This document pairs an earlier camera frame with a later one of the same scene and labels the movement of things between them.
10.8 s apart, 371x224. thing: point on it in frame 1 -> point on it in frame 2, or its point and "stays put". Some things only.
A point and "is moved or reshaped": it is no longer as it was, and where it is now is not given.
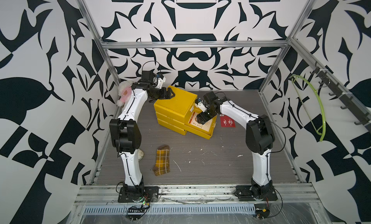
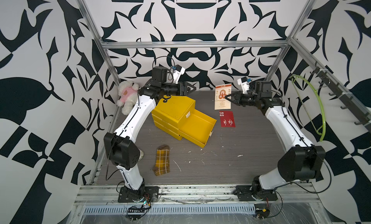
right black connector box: x=261 y=211 stays put
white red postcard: x=194 y=121 -> x=221 y=102
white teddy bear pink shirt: x=124 y=90 stays put
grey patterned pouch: x=140 y=154 stays put
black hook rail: x=363 y=118 stays put
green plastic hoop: x=317 y=132 stays put
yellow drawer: x=200 y=131 is moved or reshaped
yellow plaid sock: x=162 y=160 stays put
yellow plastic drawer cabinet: x=174 y=113 is moved or reshaped
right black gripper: x=201 y=116 -> x=241 y=99
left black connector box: x=134 y=213 stays put
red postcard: x=227 y=122 stays put
